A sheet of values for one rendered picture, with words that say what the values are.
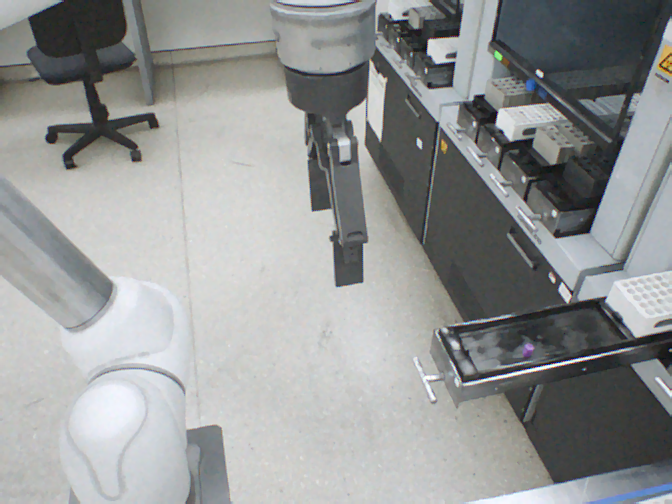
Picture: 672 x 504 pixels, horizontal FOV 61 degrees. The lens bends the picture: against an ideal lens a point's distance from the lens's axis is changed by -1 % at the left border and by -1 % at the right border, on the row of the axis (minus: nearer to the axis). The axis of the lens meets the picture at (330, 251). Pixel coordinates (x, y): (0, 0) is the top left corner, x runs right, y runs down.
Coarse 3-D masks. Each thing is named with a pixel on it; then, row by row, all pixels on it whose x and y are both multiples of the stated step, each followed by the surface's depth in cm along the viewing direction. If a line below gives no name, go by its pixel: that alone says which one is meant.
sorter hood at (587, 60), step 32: (512, 0) 154; (544, 0) 140; (576, 0) 128; (608, 0) 119; (640, 0) 110; (512, 32) 156; (544, 32) 142; (576, 32) 130; (608, 32) 120; (640, 32) 112; (512, 64) 157; (544, 64) 144; (576, 64) 132; (608, 64) 122; (640, 64) 112; (576, 96) 134; (608, 96) 123; (608, 128) 125
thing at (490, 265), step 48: (480, 48) 178; (624, 144) 123; (432, 192) 213; (480, 192) 174; (624, 192) 125; (432, 240) 221; (480, 240) 179; (528, 240) 151; (576, 240) 138; (624, 240) 128; (480, 288) 185; (528, 288) 155; (576, 288) 135
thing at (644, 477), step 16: (656, 464) 85; (576, 480) 83; (592, 480) 83; (608, 480) 83; (624, 480) 83; (640, 480) 83; (656, 480) 83; (512, 496) 81; (528, 496) 81; (544, 496) 81; (560, 496) 81; (576, 496) 81; (592, 496) 81; (608, 496) 81; (624, 496) 81; (640, 496) 81; (656, 496) 81
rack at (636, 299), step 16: (624, 288) 107; (640, 288) 108; (656, 288) 109; (624, 304) 106; (640, 304) 105; (656, 304) 104; (624, 320) 107; (640, 320) 103; (656, 320) 103; (640, 336) 105
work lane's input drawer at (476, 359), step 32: (480, 320) 109; (512, 320) 109; (544, 320) 109; (576, 320) 109; (608, 320) 109; (448, 352) 104; (480, 352) 104; (512, 352) 104; (544, 352) 104; (576, 352) 102; (608, 352) 103; (640, 352) 105; (448, 384) 104; (480, 384) 99; (512, 384) 101
